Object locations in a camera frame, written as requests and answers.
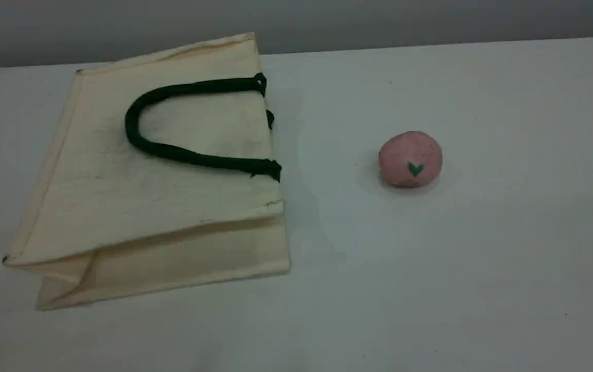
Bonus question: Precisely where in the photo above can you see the pink peach with green leaf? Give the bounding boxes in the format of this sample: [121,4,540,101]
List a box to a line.
[378,131,443,189]

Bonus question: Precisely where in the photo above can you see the cream canvas handbag green handles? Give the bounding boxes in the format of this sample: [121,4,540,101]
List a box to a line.
[1,32,292,312]

